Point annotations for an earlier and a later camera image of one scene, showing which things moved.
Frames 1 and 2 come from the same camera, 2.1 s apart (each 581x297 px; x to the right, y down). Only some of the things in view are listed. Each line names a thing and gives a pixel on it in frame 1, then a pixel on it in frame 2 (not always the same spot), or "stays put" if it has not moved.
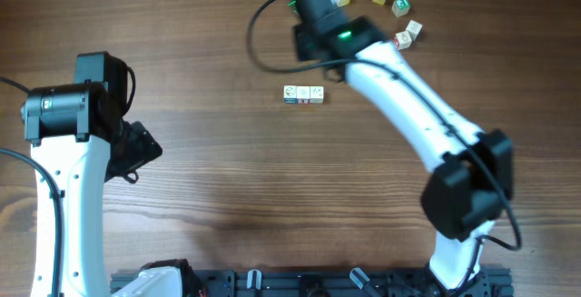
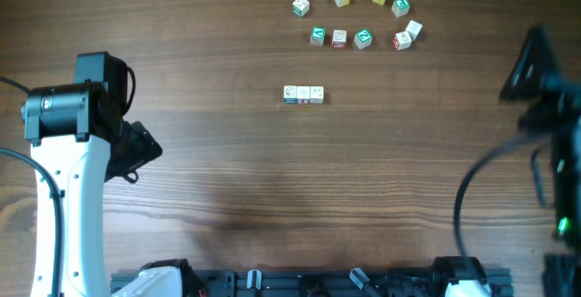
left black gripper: x=141 y=147 stays put
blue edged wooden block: x=290 y=94 stays put
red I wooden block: x=303 y=94 stays put
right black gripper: x=303 y=50 → x=566 y=88
